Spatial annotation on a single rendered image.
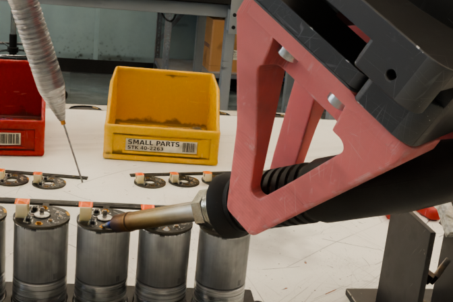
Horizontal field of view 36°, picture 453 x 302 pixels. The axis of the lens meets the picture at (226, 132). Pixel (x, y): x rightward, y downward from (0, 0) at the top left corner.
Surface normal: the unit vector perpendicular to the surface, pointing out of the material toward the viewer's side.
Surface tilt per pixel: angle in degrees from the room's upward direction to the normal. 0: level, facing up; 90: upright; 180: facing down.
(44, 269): 90
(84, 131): 0
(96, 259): 90
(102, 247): 90
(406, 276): 90
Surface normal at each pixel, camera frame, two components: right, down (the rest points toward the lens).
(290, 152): -0.58, 0.11
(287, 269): 0.10, -0.96
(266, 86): 0.76, 0.37
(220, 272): -0.11, 0.25
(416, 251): -0.98, -0.04
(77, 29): 0.21, 0.28
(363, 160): -0.74, 0.40
